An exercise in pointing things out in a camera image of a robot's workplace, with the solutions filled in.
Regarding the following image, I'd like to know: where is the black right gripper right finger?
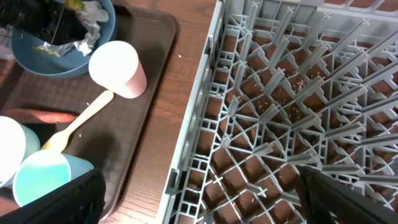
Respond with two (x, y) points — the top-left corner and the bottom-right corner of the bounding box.
(296, 166), (397, 224)

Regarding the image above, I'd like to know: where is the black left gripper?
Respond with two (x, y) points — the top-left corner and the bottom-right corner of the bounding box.
(1, 0), (87, 45)

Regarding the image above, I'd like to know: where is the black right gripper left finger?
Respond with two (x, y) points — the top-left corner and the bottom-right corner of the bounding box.
(1, 169), (106, 224)

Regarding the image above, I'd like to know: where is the colourful snack wrapper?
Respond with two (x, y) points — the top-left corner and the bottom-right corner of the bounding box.
(37, 0), (87, 57)

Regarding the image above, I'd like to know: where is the light blue plastic cup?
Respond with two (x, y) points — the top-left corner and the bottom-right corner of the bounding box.
(12, 150), (94, 207)

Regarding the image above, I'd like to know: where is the pink plastic cup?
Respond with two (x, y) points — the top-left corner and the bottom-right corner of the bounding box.
(88, 40), (147, 99)

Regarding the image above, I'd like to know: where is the grey plastic dishwasher rack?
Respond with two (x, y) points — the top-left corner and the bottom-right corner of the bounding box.
(156, 0), (397, 223)

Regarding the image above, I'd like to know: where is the dark blue plate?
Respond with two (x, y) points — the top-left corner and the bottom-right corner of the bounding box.
(11, 0), (117, 78)

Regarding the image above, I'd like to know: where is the yellow plastic spoon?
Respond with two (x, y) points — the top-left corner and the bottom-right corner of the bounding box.
(41, 90), (114, 152)

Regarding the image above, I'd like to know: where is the light blue bowl with rice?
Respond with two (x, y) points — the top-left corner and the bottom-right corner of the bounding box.
(1, 116), (40, 188)

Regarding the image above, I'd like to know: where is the orange brown food piece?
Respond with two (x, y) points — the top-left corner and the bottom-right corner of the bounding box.
(3, 108), (77, 124)

